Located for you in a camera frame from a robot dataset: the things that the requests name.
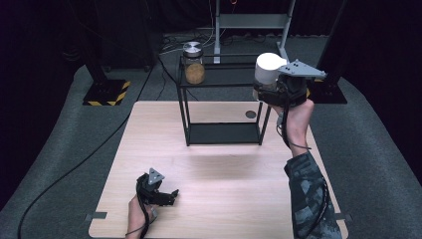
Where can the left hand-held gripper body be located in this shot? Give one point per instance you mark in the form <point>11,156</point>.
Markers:
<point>149,186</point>

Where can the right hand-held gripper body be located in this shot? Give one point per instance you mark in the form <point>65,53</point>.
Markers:
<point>295,88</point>

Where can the jar with white lid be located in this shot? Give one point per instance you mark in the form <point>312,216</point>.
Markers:
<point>267,68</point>

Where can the black metal two-tier shelf rack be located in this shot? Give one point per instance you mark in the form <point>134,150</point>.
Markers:
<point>222,133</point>

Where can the glass jar with silver lid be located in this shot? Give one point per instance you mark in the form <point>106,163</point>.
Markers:
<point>194,71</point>

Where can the person's left hand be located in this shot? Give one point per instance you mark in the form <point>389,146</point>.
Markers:
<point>137,215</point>

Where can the person's right hand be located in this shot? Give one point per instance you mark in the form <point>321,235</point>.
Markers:
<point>297,127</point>

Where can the round dark table grommet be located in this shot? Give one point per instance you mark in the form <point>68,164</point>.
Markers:
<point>251,114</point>

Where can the black stand with striped base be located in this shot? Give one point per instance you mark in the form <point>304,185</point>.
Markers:
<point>106,93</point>
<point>328,94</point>

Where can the grey tape strip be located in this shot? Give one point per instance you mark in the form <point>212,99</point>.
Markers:
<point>97,215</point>
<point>345,217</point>

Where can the dark wheeled cabinet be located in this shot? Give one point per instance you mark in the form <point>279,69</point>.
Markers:
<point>129,40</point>

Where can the grey metal stand frame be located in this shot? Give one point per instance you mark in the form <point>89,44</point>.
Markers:
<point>252,20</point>

